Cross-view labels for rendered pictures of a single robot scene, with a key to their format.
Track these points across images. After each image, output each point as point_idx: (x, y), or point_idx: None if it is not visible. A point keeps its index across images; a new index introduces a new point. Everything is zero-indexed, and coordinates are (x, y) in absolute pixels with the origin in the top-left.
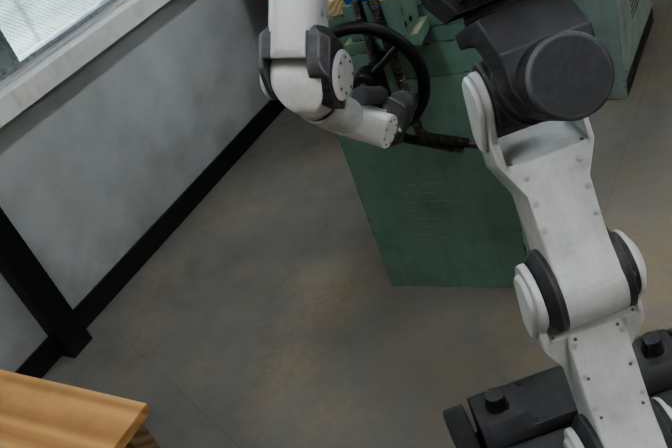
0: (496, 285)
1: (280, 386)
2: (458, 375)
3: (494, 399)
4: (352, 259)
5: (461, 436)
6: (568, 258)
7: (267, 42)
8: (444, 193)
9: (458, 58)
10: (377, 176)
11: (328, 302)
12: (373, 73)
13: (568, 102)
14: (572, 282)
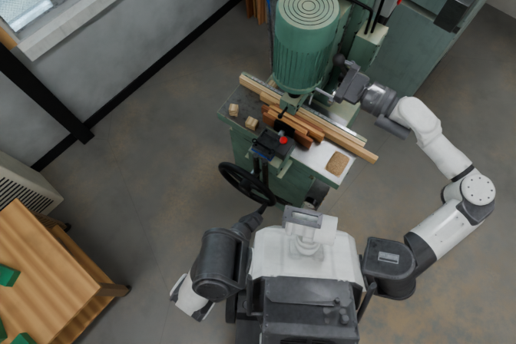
0: (281, 210)
1: (173, 216)
2: None
3: (246, 307)
4: (227, 154)
5: (229, 309)
6: None
7: (175, 298)
8: (272, 188)
9: (299, 176)
10: (246, 167)
11: (208, 176)
12: (250, 187)
13: None
14: None
